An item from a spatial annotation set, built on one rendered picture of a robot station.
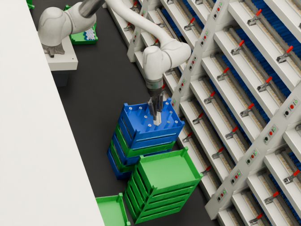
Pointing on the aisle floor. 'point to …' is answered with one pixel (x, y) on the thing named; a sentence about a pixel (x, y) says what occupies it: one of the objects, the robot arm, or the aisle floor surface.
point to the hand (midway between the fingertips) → (156, 118)
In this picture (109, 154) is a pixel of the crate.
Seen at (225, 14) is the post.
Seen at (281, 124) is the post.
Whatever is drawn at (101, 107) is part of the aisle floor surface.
